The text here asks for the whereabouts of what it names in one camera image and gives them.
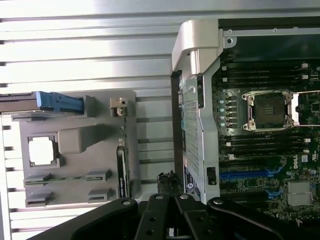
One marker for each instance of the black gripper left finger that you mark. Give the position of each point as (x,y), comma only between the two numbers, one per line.
(150,220)

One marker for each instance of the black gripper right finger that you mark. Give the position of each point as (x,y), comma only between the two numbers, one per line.
(190,220)

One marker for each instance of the green motherboard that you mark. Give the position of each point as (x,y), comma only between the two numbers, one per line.
(250,190)

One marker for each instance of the blue expansion slot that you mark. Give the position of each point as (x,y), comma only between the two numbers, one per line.
(242,174)

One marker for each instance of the grey parts rack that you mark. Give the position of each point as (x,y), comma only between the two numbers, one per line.
(95,150)

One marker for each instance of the grey open PC case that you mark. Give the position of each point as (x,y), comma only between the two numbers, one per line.
(192,130)

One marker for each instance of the green RAM stick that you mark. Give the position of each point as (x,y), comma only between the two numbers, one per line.
(67,178)

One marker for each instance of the silver chipset heatsink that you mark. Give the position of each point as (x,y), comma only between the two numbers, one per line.
(299,193)

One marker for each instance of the silver CPU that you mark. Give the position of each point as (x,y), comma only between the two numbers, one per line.
(41,152)

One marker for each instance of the CPU socket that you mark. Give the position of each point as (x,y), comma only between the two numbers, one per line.
(268,110)

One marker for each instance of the blue label hard drive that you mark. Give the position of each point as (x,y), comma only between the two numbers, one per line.
(30,102)

